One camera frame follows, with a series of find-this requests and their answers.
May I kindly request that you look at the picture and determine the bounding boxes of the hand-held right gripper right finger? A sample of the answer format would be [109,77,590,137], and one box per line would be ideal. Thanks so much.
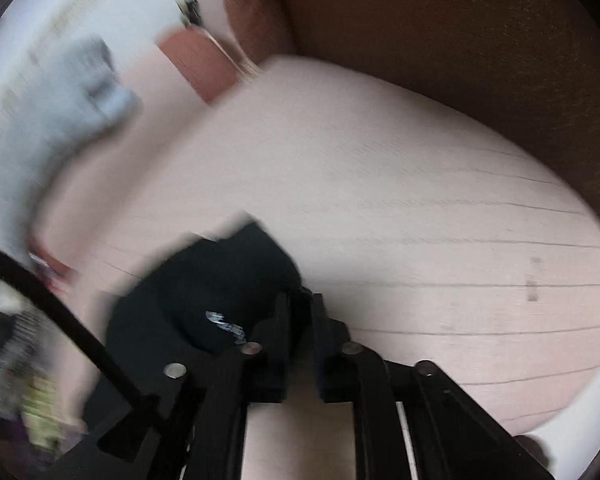
[311,293,556,480]

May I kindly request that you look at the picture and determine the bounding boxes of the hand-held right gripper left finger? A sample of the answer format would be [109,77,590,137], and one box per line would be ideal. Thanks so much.
[164,291,293,480]

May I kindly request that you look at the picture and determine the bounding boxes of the black pants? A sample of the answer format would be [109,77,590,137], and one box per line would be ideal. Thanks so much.
[102,220,307,411]

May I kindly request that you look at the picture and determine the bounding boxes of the reddish brown wooden panel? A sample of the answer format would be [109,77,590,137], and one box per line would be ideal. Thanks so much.
[156,26,242,105]

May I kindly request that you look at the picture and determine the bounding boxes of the light grey cloth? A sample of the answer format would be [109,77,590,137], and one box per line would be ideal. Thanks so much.
[0,35,143,261]

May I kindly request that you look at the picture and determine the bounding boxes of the brown sofa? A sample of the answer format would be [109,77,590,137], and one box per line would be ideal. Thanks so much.
[220,0,600,246]

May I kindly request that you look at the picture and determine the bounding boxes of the small dark object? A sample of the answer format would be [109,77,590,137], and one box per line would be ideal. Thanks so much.
[179,0,202,29]

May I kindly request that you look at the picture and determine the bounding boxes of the black cable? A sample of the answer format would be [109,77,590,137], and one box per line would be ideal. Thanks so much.
[0,241,153,411]

